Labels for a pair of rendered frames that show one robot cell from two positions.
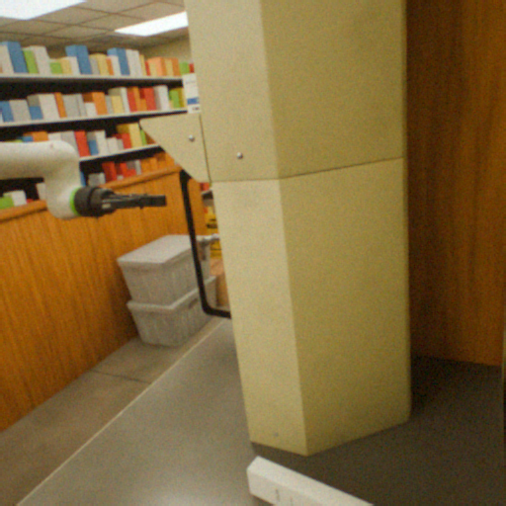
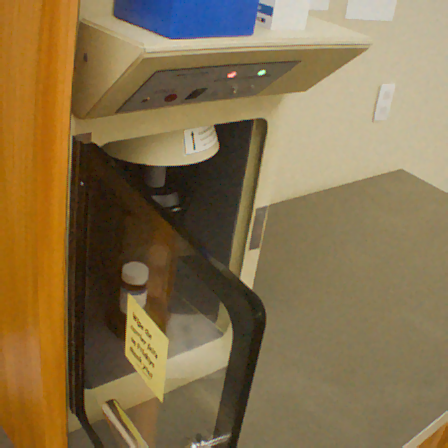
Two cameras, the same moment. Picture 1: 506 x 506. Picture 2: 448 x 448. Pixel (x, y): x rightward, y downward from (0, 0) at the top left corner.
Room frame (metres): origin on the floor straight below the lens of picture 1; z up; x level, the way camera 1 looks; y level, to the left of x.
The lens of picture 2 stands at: (1.46, 0.22, 1.63)
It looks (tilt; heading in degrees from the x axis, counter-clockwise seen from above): 28 degrees down; 196
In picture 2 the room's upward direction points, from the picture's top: 9 degrees clockwise
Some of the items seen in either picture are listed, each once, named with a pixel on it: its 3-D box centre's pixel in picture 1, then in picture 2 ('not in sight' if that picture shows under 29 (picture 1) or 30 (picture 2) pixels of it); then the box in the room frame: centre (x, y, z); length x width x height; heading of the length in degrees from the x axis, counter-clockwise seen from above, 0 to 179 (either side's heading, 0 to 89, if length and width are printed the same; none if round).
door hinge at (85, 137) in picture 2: not in sight; (78, 292); (0.93, -0.09, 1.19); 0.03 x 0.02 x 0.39; 151
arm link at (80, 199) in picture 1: (93, 201); not in sight; (1.32, 0.45, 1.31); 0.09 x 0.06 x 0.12; 151
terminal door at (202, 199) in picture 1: (238, 248); (138, 382); (1.03, 0.03, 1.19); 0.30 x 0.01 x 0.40; 54
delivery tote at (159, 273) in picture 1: (170, 268); not in sight; (3.06, 0.62, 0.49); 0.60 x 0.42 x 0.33; 151
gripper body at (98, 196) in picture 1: (112, 202); not in sight; (1.28, 0.39, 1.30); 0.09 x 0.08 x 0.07; 61
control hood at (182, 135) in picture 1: (226, 138); (234, 69); (0.83, 0.02, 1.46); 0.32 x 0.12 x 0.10; 151
